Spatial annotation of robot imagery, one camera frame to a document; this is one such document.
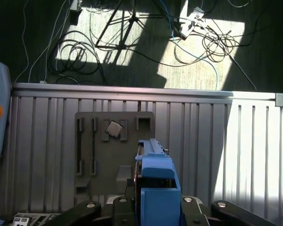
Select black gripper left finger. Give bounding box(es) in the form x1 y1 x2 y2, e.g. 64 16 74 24
42 178 142 226

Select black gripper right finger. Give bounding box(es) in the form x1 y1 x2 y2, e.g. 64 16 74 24
179 195 279 226

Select hard disk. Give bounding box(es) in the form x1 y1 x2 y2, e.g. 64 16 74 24
134 138 187 226

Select grey parts rack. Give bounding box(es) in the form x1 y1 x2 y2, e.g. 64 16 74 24
74 112 155 205

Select silver CPU chip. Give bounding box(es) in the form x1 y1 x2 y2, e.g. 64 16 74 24
105 121 123 137

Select pale blue teach pendant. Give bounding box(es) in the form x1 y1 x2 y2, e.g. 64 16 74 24
0 60 13 175

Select white power strip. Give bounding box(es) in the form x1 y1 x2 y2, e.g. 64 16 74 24
171 6 205 40

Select black floor tripod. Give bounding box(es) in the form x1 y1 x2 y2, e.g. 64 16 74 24
95 0 172 50

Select dark power adapter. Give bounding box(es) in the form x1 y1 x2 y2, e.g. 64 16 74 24
69 0 83 12

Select blue floor cable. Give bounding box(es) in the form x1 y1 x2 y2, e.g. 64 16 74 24
155 0 219 91

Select black coiled floor cable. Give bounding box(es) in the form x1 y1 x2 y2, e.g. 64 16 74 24
48 30 108 85

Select thin tangled cables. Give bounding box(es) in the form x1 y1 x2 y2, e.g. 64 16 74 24
173 23 241 65

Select white floor cable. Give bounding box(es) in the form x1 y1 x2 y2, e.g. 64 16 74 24
15 0 73 85

